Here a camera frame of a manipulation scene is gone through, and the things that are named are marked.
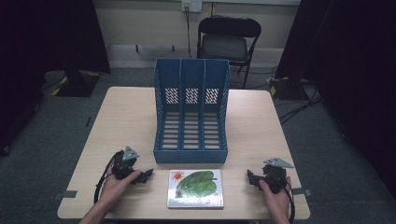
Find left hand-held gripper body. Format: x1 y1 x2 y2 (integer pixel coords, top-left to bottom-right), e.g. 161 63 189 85
111 146 140 181

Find person's left hand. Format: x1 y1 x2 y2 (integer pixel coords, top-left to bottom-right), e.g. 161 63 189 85
98 161 143 210

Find grey tape strip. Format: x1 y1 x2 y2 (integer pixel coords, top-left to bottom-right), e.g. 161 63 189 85
291 188 312 197
53 189 78 201

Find person's right hand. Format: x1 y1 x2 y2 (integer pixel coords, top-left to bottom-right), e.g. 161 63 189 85
258 175 293 220

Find black wall socket cable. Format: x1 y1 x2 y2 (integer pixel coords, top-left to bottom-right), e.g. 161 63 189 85
185 5 192 60

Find blue three-slot file rack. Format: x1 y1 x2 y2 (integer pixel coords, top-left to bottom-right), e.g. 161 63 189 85
153 58 232 164

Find black floor cables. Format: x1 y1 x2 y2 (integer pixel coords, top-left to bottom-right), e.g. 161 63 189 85
278 87 323 125

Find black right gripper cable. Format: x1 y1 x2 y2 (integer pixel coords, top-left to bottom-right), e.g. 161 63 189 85
274 174 296 224

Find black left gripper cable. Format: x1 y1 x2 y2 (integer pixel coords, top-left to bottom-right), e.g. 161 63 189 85
93 150 124 205

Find white wall socket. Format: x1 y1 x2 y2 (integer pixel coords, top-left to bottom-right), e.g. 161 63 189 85
181 0 204 13

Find black curtain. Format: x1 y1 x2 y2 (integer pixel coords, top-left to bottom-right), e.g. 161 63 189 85
0 0 112 157
275 0 396 200

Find green leaf picture book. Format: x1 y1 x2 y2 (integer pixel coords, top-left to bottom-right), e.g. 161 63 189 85
166 168 225 210

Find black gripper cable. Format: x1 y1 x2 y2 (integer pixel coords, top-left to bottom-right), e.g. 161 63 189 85
274 174 296 224
93 150 124 205

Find black stand base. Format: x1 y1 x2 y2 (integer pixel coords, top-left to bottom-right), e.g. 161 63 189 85
269 76 312 101
51 70 101 98

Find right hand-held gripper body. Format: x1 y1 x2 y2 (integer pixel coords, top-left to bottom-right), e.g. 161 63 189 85
261 157 295 194

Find black folding chair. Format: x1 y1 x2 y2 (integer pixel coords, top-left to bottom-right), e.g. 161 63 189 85
196 14 262 90

